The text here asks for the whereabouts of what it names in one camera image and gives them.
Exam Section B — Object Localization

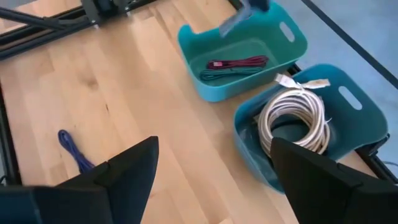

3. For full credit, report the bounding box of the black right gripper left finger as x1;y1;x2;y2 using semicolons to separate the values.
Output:
0;136;160;224

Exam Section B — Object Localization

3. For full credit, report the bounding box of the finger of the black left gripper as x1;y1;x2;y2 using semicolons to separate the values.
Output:
248;0;271;12

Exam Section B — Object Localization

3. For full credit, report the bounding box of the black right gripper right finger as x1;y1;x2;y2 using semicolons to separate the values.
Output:
269;136;398;224

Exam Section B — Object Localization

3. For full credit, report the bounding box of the grey cable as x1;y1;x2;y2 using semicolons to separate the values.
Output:
218;0;254;38

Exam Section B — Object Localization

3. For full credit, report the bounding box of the white ethernet cable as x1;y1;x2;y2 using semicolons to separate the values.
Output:
257;93;331;150
264;73;331;138
259;102;331;156

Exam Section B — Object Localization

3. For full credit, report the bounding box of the red cable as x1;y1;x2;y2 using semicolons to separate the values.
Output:
206;55;270;70

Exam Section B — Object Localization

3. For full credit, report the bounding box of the teal cable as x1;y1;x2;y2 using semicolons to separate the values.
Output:
198;67;265;82

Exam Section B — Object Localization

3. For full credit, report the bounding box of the blue plastic bin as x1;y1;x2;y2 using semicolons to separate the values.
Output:
233;63;389;194

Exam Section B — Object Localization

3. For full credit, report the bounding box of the green plastic bin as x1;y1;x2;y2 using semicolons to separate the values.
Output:
177;0;308;103

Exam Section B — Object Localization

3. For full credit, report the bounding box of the purple bundled cable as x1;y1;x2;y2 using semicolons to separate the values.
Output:
58;129;96;174

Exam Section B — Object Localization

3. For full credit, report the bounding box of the black aluminium table frame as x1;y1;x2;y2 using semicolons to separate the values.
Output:
0;0;398;187

